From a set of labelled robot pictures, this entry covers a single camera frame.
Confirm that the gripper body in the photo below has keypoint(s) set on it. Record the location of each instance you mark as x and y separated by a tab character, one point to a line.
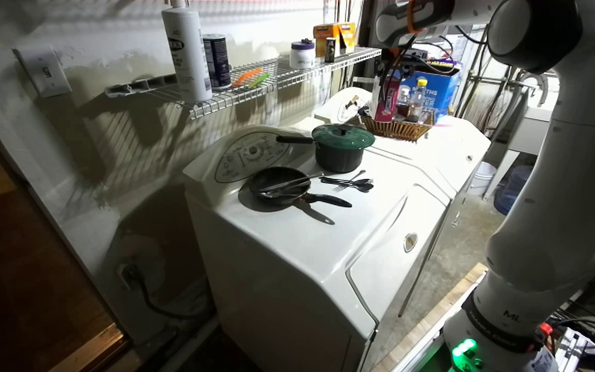
395	63

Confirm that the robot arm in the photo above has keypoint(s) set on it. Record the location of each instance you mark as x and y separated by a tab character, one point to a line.
561	217

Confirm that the pink box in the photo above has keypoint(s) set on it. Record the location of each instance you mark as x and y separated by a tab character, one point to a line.
386	101

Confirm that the blue cardboard box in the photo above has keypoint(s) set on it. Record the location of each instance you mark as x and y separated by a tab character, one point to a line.
439	90

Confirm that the orange cardboard box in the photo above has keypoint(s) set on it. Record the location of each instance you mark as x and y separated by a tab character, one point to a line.
336	36

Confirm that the small clear bottle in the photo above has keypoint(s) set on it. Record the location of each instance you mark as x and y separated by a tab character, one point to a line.
404	103

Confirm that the clear bottle with yellow cap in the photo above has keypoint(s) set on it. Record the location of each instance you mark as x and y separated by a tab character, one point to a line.
418	101

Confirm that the small dark bottle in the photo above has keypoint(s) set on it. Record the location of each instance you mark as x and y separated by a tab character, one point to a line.
330	50

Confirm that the wicker basket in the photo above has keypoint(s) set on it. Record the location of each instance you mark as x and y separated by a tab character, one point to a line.
398	130

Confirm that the green pot lid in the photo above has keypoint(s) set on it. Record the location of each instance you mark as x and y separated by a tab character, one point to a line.
343	136

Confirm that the white jar with purple lid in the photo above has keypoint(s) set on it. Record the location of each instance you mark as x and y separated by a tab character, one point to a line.
302	54

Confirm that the white dryer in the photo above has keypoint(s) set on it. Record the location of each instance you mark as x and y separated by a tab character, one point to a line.
452	150

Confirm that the green pot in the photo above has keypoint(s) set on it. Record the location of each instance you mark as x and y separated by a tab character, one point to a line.
339	159

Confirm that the silver fork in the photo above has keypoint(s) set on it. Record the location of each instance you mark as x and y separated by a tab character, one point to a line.
350	181

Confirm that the black spoon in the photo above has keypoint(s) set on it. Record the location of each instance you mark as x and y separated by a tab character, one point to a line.
351	183

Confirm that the white bucket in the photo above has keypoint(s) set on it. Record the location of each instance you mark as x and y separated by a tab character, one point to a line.
482	178

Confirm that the silver knife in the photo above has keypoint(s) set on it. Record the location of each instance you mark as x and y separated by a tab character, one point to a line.
290	183

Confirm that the black frying pan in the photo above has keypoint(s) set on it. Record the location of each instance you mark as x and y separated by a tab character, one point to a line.
277	181

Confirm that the silver spoon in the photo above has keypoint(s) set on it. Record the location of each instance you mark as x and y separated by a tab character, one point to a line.
284	192

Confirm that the blue water jug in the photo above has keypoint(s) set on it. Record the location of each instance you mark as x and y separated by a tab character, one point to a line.
512	191

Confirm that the dark can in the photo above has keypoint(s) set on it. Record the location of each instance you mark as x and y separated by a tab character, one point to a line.
217	62

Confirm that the tall white bottle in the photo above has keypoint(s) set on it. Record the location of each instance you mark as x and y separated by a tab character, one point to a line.
188	51

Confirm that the white washing machine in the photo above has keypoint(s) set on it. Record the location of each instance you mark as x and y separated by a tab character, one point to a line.
297	258

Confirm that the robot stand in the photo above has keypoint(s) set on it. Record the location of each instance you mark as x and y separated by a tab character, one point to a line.
432	320

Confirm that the wall socket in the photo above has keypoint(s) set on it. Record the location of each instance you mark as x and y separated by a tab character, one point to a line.
124	274

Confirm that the white light switch plate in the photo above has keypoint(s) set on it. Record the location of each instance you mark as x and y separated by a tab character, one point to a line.
43	71

